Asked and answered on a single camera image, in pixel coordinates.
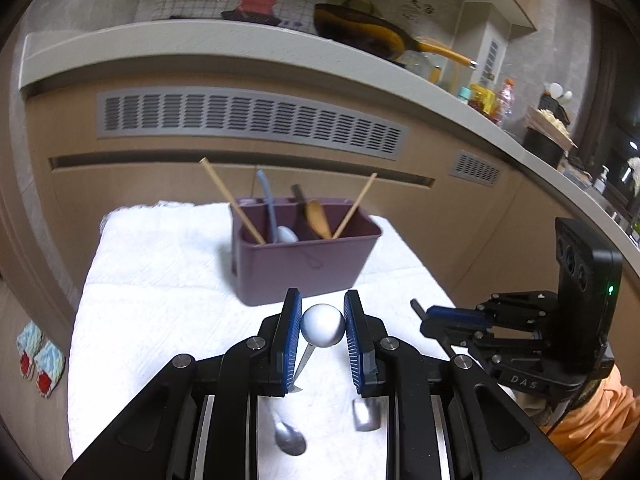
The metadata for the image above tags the wooden spoon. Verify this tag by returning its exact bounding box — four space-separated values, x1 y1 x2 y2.
305 199 334 240

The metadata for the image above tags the white textured cloth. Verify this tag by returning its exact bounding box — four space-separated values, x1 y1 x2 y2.
67 201 503 480

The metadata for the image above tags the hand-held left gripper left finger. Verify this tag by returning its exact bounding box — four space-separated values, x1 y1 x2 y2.
62 287 304 480

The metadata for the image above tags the wooden chopstick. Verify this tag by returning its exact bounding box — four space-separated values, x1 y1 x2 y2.
199 157 267 245
331 173 379 240

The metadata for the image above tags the small metal spoon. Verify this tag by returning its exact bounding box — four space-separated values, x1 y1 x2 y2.
265 395 307 457

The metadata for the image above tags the purple plastic utensil holder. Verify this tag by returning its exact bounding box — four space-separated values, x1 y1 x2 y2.
229 196 384 306

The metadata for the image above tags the black utensil handle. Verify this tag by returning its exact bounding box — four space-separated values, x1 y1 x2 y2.
291 183 314 224

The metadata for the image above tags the small grey vent grille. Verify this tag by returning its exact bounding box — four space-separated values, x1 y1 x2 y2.
448 149 503 187

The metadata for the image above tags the white plastic spoon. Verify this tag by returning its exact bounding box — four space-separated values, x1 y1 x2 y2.
292 303 346 394

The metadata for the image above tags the black cable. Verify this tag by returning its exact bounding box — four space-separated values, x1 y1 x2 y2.
544 389 587 437

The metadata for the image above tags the large grey vent grille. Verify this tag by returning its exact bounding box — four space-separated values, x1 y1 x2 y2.
97 90 410 161

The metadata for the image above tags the beige kitchen counter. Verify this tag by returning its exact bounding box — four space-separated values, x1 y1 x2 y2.
0 17 640 361

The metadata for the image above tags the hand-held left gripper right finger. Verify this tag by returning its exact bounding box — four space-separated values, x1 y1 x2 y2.
343 289 582 480

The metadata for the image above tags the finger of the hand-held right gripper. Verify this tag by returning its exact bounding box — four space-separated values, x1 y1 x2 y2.
419 318 572 401
427 290 558 332

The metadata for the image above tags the clear plastic bottle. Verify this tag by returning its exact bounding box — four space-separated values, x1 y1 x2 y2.
494 78 516 126

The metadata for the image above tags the black pot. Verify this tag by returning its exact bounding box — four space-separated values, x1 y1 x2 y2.
522 127 564 169

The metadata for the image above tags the grey-blue silicone spoon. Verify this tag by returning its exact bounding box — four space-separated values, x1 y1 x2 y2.
255 169 300 245

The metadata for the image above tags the yellow-handled frying pan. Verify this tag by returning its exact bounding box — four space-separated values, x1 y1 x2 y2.
313 2 479 69

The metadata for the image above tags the person's orange clothing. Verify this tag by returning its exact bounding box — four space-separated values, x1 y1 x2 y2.
547 364 640 480

